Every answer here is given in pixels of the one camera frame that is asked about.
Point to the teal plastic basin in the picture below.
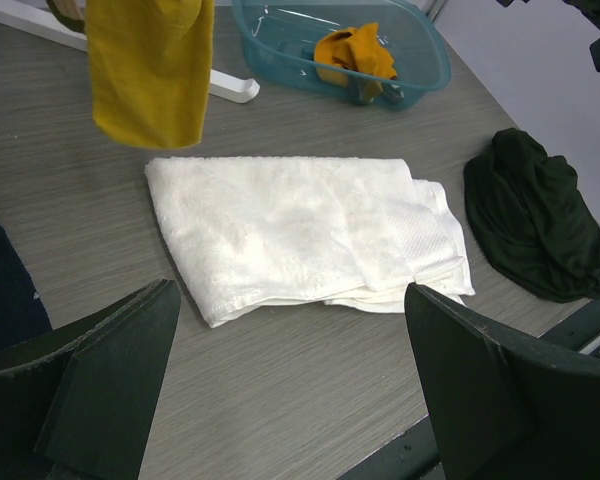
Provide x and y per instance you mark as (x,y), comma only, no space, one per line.
(279,39)

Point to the white folded towel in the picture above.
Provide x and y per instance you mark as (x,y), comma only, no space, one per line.
(250,232)

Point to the white drying rack stand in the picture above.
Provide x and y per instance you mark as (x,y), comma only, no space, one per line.
(156,41)

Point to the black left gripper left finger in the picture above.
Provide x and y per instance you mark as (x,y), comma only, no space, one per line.
(79,402)

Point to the black crumpled cloth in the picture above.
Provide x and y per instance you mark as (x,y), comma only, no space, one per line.
(530,220)

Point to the yellow sock striped cuff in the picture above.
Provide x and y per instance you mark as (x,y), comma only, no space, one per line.
(334,51)

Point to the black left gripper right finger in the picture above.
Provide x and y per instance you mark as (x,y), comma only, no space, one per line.
(505,395)

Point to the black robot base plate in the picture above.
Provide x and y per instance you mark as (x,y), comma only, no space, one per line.
(555,350)

